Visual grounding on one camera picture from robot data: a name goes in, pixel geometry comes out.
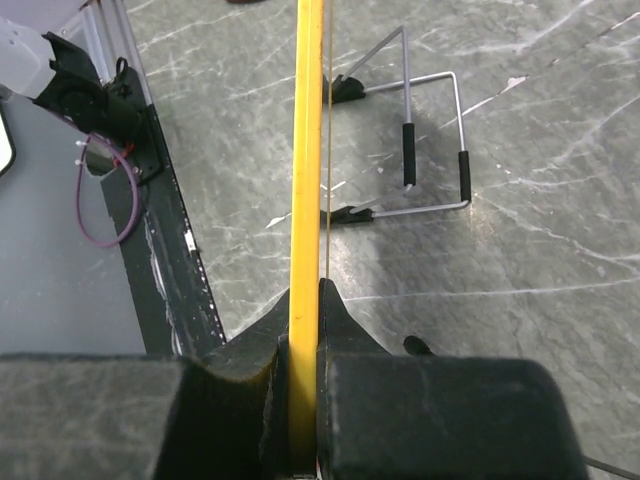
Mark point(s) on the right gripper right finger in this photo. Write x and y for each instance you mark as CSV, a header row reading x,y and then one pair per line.
x,y
386,416

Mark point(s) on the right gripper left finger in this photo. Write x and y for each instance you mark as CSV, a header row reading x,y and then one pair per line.
x,y
150,417

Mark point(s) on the wire easel stand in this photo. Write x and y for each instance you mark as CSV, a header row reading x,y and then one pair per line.
x,y
345,88

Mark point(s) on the yellow framed whiteboard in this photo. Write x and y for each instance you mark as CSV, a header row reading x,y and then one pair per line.
x,y
305,235

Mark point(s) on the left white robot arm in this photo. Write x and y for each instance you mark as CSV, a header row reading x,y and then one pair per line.
x,y
60,77

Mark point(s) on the brown whiteboard eraser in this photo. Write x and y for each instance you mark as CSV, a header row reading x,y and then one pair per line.
x,y
243,2

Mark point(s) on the black base crossbar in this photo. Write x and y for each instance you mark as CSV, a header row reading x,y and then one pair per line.
x,y
168,306

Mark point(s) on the aluminium frame rail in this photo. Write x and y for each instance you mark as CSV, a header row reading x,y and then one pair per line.
x,y
109,36

